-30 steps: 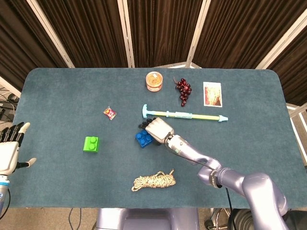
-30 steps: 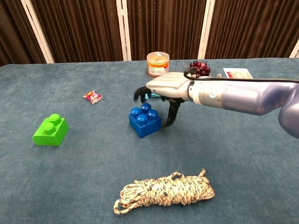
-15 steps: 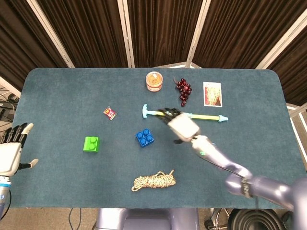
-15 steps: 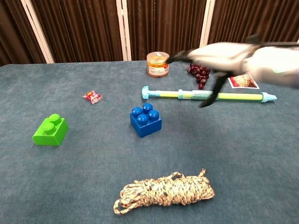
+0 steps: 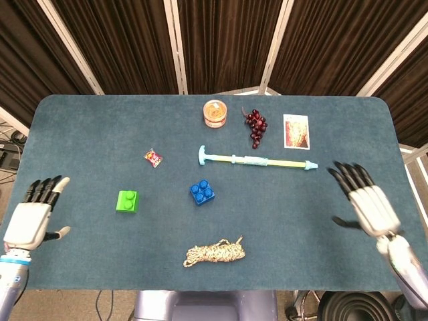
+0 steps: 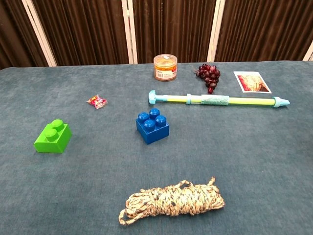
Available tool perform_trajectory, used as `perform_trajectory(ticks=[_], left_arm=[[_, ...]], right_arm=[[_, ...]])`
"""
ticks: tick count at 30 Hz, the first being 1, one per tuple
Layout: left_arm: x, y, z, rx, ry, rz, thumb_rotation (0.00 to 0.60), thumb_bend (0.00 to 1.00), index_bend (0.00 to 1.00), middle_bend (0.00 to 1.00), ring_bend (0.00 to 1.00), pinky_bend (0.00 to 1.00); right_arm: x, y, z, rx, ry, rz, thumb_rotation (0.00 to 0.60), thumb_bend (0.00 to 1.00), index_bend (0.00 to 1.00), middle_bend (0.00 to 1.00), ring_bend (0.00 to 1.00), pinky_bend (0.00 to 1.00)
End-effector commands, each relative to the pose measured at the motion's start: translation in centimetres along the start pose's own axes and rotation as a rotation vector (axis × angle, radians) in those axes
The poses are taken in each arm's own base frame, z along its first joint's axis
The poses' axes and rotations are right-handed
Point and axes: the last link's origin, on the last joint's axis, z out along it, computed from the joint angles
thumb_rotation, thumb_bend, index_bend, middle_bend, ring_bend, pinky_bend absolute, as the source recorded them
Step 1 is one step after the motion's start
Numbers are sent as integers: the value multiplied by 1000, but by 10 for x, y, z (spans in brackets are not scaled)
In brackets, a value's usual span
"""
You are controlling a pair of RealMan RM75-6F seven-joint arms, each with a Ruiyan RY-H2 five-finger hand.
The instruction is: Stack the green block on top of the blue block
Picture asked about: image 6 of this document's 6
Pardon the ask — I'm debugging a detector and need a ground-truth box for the blue four-stud toy brick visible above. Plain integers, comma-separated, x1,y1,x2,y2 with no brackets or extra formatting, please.
135,108,170,145

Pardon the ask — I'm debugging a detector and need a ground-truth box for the green two-stud toy brick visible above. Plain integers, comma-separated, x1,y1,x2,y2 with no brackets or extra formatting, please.
33,119,73,154

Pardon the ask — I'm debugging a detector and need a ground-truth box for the clear jar of rubber bands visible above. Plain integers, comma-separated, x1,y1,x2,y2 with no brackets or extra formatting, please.
153,55,178,82

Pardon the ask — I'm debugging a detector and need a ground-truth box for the red candy wrapper packet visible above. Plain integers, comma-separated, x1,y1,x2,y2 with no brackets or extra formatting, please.
86,94,108,110

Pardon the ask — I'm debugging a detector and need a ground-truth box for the cyan and yellow water pump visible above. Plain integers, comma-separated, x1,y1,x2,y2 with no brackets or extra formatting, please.
148,90,291,110

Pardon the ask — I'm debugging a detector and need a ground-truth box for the dark red grape bunch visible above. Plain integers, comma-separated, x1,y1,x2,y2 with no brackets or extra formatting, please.
195,63,221,94

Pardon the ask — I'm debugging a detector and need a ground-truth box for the teal table cloth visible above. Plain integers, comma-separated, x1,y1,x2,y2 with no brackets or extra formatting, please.
0,60,313,235

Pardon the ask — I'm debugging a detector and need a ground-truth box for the brown curtain screen panel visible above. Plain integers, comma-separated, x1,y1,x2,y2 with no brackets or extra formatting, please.
0,0,48,71
207,0,313,63
127,0,221,65
21,0,132,67
302,36,313,62

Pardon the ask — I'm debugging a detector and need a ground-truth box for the white-bordered photo card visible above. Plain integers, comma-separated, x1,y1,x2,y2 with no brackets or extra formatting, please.
233,71,272,94

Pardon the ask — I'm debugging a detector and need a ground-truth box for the beige speckled rope bundle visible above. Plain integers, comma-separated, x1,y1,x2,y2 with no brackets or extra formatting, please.
118,176,225,226

